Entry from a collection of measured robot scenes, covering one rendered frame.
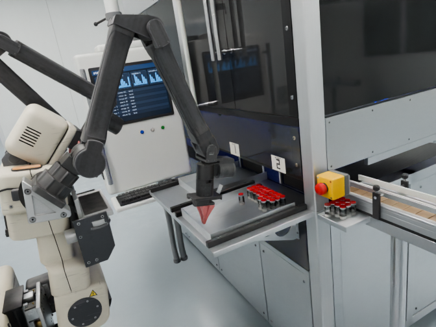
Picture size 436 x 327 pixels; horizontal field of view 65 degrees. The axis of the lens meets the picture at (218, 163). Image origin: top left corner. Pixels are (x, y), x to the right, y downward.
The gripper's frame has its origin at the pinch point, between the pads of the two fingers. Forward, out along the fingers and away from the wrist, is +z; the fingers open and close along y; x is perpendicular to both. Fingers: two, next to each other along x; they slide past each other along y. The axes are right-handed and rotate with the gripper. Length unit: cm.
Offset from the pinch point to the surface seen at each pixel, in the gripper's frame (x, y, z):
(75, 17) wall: 543, 15, -154
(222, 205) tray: 17.5, 16.4, 2.0
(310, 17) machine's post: -13, 27, -65
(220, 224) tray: 3.4, 8.4, 3.8
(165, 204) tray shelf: 37.3, -0.7, 5.6
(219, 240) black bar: -7.7, 2.1, 4.0
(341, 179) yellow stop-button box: -21.5, 37.8, -16.4
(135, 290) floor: 116, 5, 94
